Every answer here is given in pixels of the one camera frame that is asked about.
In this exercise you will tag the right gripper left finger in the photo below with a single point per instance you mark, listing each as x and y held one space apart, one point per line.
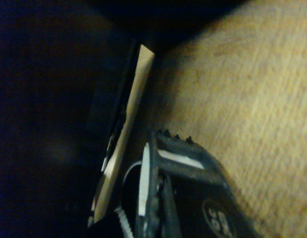
171 210

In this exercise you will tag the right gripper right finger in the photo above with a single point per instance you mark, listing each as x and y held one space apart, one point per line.
178 148

